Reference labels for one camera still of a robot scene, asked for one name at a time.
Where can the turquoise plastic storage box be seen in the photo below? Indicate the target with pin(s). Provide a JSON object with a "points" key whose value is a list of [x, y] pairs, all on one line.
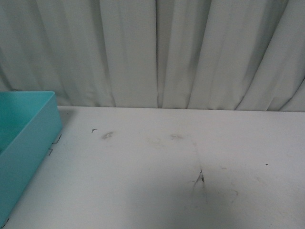
{"points": [[29, 124]]}

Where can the white pleated curtain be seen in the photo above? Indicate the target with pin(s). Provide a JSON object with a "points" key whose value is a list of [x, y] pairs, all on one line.
{"points": [[187, 54]]}

